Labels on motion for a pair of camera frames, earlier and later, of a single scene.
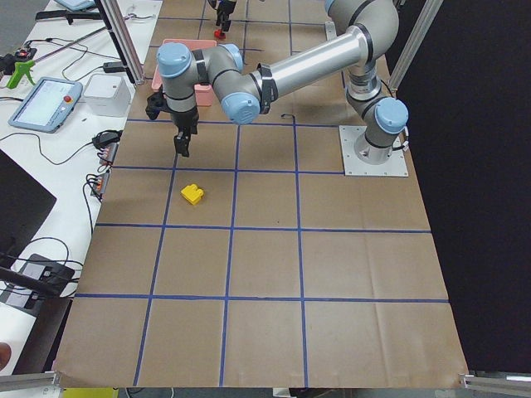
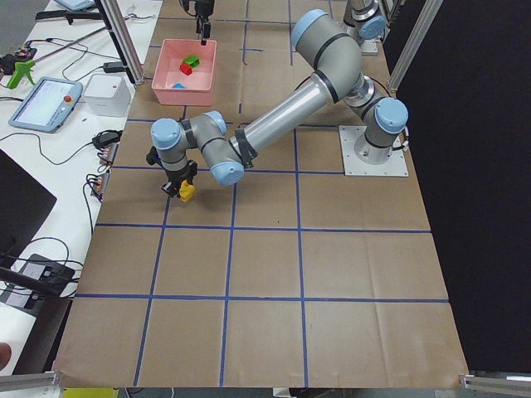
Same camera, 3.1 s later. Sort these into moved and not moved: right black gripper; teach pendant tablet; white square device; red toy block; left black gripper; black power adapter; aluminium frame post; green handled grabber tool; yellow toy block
Moved: left black gripper; yellow toy block; red toy block; right black gripper
Not moved: green handled grabber tool; teach pendant tablet; aluminium frame post; black power adapter; white square device
